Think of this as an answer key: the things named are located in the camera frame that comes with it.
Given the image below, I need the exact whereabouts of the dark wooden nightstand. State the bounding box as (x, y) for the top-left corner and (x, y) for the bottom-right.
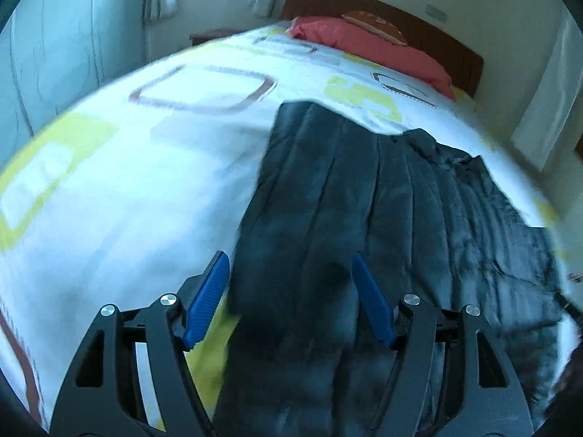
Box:
(189, 29), (238, 46)

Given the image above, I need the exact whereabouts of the brown wooden headboard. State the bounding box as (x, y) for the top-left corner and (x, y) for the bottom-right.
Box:
(282, 0), (484, 98)

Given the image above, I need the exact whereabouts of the dark quilted puffer jacket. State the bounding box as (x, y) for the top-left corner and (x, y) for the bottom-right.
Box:
(214, 99), (575, 437)

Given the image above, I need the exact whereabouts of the white wardrobe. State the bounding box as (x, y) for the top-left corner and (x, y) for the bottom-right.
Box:
(0, 0), (153, 169)

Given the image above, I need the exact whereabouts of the brown patterned pillow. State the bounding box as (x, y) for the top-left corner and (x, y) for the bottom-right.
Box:
(341, 10), (407, 46)

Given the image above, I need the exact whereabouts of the red pillow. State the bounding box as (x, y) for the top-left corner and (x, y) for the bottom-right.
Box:
(287, 16), (456, 100)

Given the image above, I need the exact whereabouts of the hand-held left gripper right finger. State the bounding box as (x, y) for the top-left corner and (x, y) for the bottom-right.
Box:
(351, 252), (535, 437)

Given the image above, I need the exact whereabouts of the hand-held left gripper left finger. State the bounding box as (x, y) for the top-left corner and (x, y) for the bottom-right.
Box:
(48, 250), (231, 437)

